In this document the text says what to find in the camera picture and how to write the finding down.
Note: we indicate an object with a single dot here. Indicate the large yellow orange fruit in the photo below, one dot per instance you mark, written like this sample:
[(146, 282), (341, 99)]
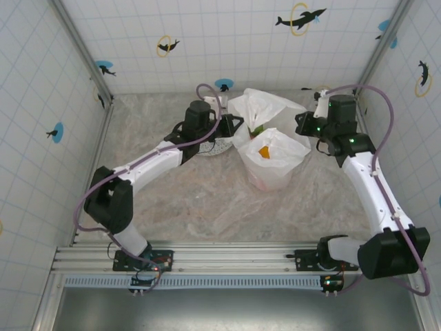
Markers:
[(264, 152)]

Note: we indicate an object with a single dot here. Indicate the white plastic bag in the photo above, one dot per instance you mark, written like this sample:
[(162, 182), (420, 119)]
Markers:
[(275, 172)]

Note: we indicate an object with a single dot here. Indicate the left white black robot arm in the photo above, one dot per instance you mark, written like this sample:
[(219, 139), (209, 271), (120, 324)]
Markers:
[(151, 162)]

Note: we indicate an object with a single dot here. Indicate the grey metal panel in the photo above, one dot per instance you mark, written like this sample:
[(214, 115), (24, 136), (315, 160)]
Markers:
[(237, 310)]

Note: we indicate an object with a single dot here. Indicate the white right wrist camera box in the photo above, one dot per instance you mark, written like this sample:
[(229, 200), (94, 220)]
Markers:
[(322, 103)]

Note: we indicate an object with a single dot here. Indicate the aluminium table side rail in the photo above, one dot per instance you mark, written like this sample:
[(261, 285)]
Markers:
[(370, 138), (98, 145)]

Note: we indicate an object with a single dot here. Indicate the aluminium corner post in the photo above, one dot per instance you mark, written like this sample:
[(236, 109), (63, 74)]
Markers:
[(382, 48), (82, 51)]

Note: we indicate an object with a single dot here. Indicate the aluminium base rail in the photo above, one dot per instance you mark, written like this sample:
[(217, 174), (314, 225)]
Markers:
[(234, 257)]

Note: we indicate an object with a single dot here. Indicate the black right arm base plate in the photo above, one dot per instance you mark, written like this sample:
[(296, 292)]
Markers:
[(303, 257)]

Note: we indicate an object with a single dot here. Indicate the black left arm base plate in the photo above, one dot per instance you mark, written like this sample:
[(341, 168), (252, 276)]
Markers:
[(165, 257)]

